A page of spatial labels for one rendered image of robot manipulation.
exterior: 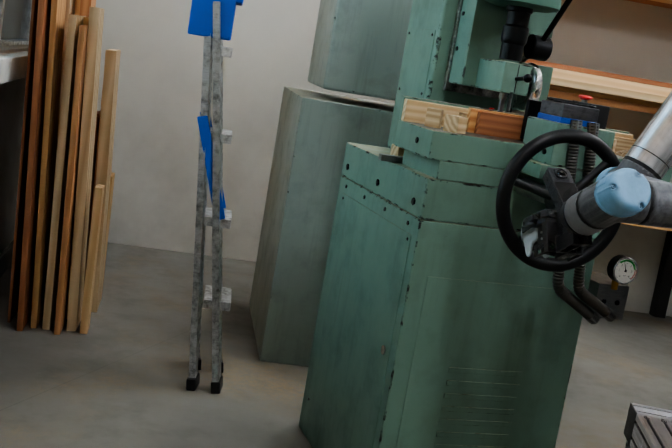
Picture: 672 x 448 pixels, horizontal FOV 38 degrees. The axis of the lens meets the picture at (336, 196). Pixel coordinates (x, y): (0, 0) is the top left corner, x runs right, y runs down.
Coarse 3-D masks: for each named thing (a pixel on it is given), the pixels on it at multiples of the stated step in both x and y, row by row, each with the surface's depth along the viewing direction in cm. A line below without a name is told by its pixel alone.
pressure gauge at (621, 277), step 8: (616, 256) 215; (624, 256) 214; (608, 264) 215; (616, 264) 212; (624, 264) 213; (632, 264) 214; (608, 272) 215; (616, 272) 213; (624, 272) 214; (632, 272) 214; (616, 280) 213; (624, 280) 214; (632, 280) 214; (616, 288) 216
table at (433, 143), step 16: (400, 128) 219; (416, 128) 210; (432, 128) 208; (400, 144) 218; (416, 144) 209; (432, 144) 202; (448, 144) 203; (464, 144) 204; (480, 144) 205; (496, 144) 206; (512, 144) 207; (448, 160) 203; (464, 160) 204; (480, 160) 205; (496, 160) 207; (576, 176) 202
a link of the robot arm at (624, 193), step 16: (608, 176) 154; (624, 176) 153; (640, 176) 154; (592, 192) 157; (608, 192) 152; (624, 192) 152; (640, 192) 153; (576, 208) 161; (592, 208) 157; (608, 208) 154; (624, 208) 152; (640, 208) 152; (592, 224) 160; (608, 224) 158
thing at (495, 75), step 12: (480, 60) 228; (492, 60) 222; (480, 72) 227; (492, 72) 221; (504, 72) 216; (516, 72) 217; (528, 72) 218; (480, 84) 226; (492, 84) 220; (504, 84) 216; (516, 84) 217; (528, 84) 218; (504, 96) 221
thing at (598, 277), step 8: (592, 272) 228; (592, 280) 218; (600, 280) 219; (608, 280) 221; (592, 288) 218; (600, 288) 216; (608, 288) 217; (624, 288) 218; (600, 296) 216; (608, 296) 217; (616, 296) 218; (624, 296) 218; (608, 304) 217; (616, 304) 218; (624, 304) 219; (616, 312) 218
